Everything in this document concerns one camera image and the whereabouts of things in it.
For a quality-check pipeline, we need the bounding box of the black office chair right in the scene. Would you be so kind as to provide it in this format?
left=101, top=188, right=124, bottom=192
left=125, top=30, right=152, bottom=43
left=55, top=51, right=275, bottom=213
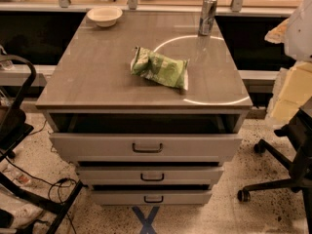
left=237, top=97, right=312, bottom=234

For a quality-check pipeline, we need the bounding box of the grey drawer cabinet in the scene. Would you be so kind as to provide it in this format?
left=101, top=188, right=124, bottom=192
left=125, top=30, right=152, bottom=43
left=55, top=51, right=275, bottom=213
left=37, top=11, right=252, bottom=193

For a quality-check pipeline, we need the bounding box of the middle grey drawer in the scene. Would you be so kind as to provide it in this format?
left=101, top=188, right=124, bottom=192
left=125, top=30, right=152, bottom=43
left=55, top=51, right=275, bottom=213
left=77, top=166, right=223, bottom=185

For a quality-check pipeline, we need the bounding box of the white paper bowl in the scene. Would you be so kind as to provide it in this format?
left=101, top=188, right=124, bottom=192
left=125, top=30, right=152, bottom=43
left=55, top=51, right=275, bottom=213
left=87, top=6, right=123, bottom=27

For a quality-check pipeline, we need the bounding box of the yellow foam block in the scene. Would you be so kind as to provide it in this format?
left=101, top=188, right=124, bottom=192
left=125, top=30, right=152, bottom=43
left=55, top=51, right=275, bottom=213
left=265, top=61, right=312, bottom=128

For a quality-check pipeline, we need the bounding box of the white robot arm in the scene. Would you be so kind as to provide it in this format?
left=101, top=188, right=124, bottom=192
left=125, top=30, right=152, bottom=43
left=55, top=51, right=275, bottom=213
left=284, top=0, right=312, bottom=62

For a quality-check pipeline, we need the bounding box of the black floor cable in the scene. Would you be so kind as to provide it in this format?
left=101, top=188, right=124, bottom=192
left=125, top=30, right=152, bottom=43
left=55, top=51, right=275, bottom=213
left=0, top=153, right=79, bottom=234

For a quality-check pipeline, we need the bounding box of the black chair left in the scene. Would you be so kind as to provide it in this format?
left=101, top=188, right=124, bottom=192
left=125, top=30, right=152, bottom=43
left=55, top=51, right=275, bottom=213
left=0, top=53, right=83, bottom=234

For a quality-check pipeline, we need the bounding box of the silver slim drink can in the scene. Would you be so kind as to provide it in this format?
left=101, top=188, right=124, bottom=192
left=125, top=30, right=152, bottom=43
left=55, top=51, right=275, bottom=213
left=198, top=0, right=217, bottom=36

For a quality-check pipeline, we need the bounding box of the green jalapeno chip bag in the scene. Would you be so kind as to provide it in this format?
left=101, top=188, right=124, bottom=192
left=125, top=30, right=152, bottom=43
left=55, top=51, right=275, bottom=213
left=131, top=47, right=189, bottom=91

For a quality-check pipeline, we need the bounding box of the bottom grey drawer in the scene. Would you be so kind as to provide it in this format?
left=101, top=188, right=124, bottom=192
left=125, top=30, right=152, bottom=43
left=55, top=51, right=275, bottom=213
left=91, top=190, right=212, bottom=206

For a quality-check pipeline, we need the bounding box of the blue tape cross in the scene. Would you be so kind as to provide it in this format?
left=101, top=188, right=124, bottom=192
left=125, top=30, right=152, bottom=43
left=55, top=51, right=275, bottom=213
left=132, top=207, right=159, bottom=234

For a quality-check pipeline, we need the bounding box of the grey drawer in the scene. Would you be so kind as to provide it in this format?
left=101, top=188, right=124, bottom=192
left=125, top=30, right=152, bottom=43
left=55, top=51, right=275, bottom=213
left=50, top=133, right=242, bottom=163
left=77, top=166, right=223, bottom=185
left=91, top=190, right=212, bottom=206

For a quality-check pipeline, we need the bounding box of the top grey drawer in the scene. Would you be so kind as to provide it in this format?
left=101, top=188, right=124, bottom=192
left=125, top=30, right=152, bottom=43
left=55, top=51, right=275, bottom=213
left=50, top=133, right=242, bottom=163

